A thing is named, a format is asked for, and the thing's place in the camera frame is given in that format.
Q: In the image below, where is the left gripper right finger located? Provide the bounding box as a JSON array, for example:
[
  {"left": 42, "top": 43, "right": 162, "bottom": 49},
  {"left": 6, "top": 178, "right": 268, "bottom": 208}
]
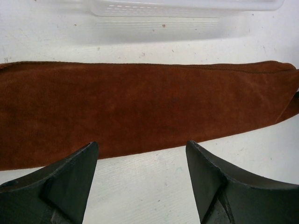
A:
[{"left": 186, "top": 141, "right": 299, "bottom": 224}]

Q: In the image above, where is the brown towel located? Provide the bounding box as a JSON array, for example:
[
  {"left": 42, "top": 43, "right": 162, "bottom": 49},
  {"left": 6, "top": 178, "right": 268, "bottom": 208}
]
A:
[{"left": 0, "top": 61, "right": 299, "bottom": 170}]

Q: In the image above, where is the white perforated plastic basket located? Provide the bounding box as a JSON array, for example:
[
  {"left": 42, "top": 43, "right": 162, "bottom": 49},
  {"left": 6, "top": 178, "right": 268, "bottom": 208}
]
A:
[{"left": 87, "top": 0, "right": 284, "bottom": 18}]

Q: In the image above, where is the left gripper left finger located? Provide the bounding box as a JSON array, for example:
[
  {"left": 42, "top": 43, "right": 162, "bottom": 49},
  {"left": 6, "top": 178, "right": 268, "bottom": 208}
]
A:
[{"left": 0, "top": 142, "right": 99, "bottom": 224}]

